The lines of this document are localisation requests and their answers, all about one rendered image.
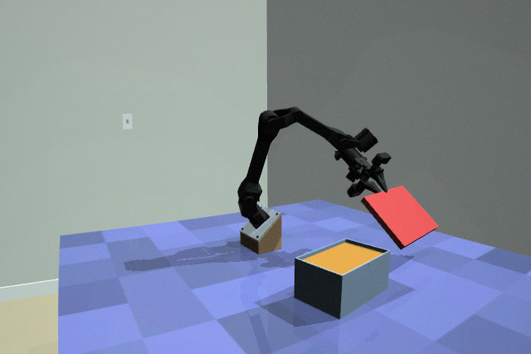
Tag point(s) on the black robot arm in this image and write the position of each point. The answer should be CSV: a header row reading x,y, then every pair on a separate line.
x,y
270,123

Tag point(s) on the red rectangular lid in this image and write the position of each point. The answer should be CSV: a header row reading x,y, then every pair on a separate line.
x,y
400,215

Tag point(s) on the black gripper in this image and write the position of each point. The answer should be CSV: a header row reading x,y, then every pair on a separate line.
x,y
373,171

